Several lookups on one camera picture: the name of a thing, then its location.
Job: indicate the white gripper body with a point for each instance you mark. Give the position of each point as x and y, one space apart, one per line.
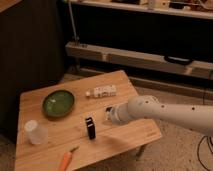
119 114

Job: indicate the green round plate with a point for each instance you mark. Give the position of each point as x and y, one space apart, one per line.
58 103

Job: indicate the black handle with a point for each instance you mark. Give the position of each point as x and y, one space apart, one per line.
178 60

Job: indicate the black upright eraser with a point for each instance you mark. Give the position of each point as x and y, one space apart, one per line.
90 128

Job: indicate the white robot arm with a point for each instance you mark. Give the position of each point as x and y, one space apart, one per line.
194 117

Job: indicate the wooden bench beam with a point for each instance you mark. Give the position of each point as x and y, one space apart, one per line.
137 59

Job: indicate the white plastic bottle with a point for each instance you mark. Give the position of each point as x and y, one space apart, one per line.
102 91

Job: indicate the orange carrot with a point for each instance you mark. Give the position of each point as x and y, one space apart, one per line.
67 158

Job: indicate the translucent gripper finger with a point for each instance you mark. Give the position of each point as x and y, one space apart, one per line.
108 118
110 109

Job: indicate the translucent white cup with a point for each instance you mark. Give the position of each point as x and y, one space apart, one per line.
36 133

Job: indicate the wooden shelf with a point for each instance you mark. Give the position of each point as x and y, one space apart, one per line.
139 8

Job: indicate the metal pole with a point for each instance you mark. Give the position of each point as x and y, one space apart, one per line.
76 38

